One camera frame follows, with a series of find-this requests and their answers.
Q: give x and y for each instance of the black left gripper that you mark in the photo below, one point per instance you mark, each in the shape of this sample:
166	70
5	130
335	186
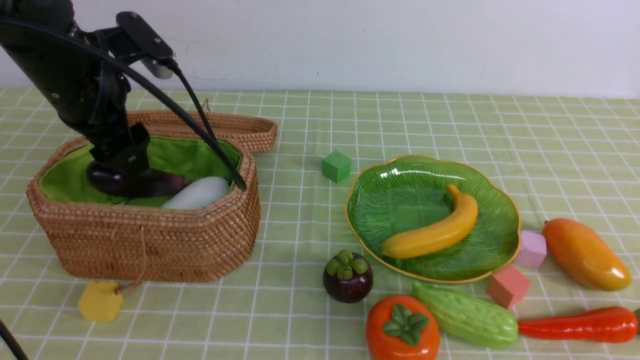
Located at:
89	98

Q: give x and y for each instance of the dark purple toy eggplant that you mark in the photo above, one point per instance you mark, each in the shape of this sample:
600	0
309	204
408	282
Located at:
150	184

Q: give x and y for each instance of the white toy radish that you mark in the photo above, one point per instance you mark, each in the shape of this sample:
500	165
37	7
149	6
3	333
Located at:
199	194

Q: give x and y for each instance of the dark purple toy mangosteen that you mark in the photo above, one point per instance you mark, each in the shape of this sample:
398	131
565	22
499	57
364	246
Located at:
348	277

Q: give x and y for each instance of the yellow toy banana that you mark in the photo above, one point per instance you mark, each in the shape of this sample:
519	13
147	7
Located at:
437	236

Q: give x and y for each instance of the orange toy persimmon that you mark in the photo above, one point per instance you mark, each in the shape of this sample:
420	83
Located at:
400	327

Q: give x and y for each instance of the green toy bitter gourd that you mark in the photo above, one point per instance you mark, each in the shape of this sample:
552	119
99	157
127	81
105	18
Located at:
469	318

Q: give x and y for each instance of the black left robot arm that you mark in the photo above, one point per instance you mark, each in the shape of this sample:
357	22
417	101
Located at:
88	95

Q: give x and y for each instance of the green fabric basket liner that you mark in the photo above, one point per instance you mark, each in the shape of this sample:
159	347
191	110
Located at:
66	182

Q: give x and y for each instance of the woven wicker basket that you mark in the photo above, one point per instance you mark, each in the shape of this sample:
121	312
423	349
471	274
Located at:
101	241

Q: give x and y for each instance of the woven wicker basket lid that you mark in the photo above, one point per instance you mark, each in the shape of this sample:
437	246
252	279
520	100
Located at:
254	134

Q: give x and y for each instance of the green foam cube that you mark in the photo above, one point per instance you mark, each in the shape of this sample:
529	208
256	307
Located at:
336	166

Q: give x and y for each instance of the green glass leaf plate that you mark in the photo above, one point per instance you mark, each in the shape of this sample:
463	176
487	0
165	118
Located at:
409	192

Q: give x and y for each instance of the salmon red foam cube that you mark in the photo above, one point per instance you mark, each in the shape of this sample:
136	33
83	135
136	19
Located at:
508	286

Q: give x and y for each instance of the pink foam cube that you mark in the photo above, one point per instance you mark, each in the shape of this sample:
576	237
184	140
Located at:
532	251

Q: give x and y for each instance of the orange yellow toy mango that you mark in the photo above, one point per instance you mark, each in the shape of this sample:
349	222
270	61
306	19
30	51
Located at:
585	256

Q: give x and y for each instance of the red orange toy carrot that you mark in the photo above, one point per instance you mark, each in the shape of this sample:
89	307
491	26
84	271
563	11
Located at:
608	325

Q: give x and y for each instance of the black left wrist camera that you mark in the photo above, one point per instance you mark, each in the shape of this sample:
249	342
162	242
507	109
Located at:
134	40

